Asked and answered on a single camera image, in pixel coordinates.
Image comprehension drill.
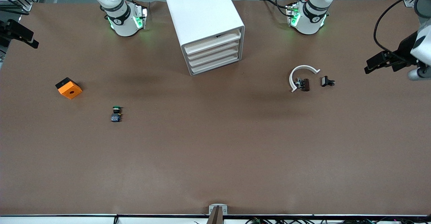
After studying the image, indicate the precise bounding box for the cream cabinet drawer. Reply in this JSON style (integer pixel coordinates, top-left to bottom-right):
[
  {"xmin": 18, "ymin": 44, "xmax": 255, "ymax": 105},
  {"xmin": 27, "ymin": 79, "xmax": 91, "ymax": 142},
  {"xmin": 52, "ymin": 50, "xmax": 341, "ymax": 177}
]
[
  {"xmin": 190, "ymin": 54, "xmax": 241, "ymax": 75},
  {"xmin": 189, "ymin": 48, "xmax": 241, "ymax": 68},
  {"xmin": 184, "ymin": 29, "xmax": 241, "ymax": 55},
  {"xmin": 186, "ymin": 41, "xmax": 241, "ymax": 62}
]

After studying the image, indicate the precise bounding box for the small brown metal part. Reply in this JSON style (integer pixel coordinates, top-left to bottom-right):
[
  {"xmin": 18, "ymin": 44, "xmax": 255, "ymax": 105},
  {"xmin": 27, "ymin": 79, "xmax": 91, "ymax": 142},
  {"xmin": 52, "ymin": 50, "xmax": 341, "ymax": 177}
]
[{"xmin": 294, "ymin": 78, "xmax": 310, "ymax": 92}]

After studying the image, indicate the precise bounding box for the black cable at arm base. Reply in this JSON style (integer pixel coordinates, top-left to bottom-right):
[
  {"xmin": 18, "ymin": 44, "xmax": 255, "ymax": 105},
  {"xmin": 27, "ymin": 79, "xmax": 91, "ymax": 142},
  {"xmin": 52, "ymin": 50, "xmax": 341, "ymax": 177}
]
[{"xmin": 260, "ymin": 0, "xmax": 291, "ymax": 17}]

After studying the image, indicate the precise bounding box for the grey bracket with post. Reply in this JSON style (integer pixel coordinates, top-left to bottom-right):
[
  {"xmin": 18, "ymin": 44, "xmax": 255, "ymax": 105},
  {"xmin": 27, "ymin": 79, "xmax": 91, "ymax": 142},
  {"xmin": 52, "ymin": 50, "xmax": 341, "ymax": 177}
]
[{"xmin": 209, "ymin": 204, "xmax": 228, "ymax": 224}]

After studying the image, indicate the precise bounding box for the white drawer cabinet shell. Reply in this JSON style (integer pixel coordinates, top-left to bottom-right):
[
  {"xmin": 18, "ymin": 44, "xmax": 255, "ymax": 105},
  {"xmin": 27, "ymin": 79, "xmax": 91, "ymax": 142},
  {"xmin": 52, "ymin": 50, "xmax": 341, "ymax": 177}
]
[{"xmin": 163, "ymin": 0, "xmax": 245, "ymax": 76}]

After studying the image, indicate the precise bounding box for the orange and black box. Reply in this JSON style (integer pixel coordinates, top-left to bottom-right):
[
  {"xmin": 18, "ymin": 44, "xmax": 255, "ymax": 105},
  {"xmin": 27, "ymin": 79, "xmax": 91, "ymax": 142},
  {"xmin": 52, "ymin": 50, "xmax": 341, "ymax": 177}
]
[{"xmin": 55, "ymin": 77, "xmax": 83, "ymax": 100}]

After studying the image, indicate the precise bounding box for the brown table cover sheet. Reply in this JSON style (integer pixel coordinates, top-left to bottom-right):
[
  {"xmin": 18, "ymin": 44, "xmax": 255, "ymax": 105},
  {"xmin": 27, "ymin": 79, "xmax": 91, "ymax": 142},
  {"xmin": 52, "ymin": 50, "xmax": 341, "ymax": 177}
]
[{"xmin": 0, "ymin": 0, "xmax": 431, "ymax": 216}]

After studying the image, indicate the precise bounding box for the white curved plastic part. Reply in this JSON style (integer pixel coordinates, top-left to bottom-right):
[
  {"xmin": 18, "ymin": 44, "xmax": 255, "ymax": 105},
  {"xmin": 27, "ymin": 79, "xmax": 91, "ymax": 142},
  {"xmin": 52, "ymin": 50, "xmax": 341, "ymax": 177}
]
[{"xmin": 289, "ymin": 65, "xmax": 321, "ymax": 93}]

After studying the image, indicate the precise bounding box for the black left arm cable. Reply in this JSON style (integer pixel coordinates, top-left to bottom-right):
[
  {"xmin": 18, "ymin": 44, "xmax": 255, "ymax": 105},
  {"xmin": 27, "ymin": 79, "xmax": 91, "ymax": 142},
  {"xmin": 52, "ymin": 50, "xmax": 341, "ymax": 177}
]
[{"xmin": 373, "ymin": 0, "xmax": 431, "ymax": 54}]

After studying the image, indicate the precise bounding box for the small green-capped black part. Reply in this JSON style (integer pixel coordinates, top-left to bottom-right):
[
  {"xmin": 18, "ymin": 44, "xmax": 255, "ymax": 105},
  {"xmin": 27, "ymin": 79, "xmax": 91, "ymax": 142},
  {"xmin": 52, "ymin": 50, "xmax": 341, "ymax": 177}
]
[{"xmin": 111, "ymin": 105, "xmax": 124, "ymax": 123}]

